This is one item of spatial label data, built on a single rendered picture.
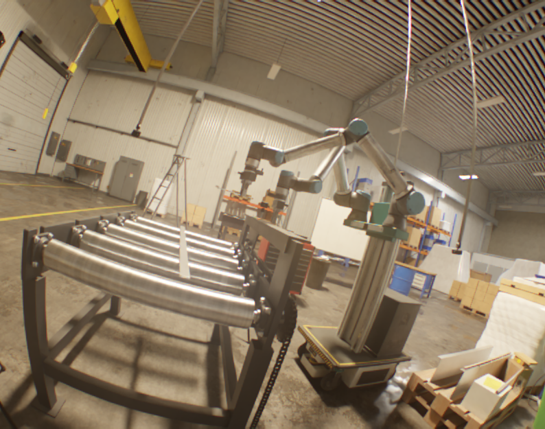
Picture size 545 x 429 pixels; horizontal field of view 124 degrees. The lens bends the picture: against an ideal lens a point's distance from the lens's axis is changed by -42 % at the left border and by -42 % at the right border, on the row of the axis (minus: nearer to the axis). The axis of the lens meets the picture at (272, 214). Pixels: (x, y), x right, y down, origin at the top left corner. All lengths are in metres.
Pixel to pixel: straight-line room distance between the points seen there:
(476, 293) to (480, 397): 7.16
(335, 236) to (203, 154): 7.57
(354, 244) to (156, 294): 5.48
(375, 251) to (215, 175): 9.87
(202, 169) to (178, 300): 10.78
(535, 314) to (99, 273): 3.78
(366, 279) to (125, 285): 1.88
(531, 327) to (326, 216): 4.77
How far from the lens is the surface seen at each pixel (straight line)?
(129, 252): 1.16
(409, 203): 1.66
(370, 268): 2.24
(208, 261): 1.40
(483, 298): 8.98
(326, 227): 5.97
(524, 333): 3.62
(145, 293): 0.86
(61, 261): 0.97
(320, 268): 5.10
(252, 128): 11.99
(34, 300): 1.13
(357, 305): 2.29
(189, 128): 11.74
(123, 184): 11.63
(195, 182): 11.47
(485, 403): 2.10
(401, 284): 6.55
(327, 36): 10.65
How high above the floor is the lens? 1.22
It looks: level
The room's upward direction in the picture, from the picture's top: 16 degrees clockwise
